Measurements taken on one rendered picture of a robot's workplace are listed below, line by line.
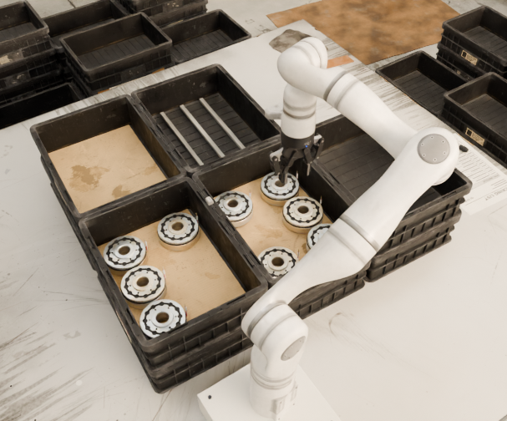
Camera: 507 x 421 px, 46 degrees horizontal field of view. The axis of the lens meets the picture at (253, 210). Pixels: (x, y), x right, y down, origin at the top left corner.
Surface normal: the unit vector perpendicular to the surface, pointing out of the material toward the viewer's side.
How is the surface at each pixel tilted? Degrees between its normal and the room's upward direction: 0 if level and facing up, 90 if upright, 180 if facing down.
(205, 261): 0
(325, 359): 0
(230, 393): 2
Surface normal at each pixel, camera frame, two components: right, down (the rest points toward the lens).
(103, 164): -0.01, -0.67
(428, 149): -0.25, -0.18
